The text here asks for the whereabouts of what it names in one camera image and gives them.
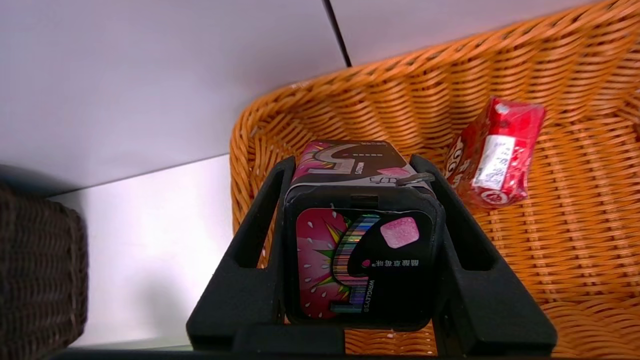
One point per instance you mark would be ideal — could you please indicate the red snack packet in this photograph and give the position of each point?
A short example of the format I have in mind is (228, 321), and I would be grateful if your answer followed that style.
(495, 155)

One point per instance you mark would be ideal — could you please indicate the dark brown wicker basket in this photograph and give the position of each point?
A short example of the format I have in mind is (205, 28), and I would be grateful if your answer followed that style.
(40, 275)

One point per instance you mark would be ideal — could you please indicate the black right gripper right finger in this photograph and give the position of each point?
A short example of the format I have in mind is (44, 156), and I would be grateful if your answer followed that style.
(480, 310)

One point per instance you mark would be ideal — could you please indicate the black pink chewing gum box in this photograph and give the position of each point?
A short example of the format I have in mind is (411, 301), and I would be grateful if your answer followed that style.
(360, 260)

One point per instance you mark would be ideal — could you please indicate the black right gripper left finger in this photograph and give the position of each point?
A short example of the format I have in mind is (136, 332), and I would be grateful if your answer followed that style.
(250, 300)

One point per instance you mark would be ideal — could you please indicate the orange wicker basket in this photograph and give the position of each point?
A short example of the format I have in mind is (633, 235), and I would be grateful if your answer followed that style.
(575, 250)

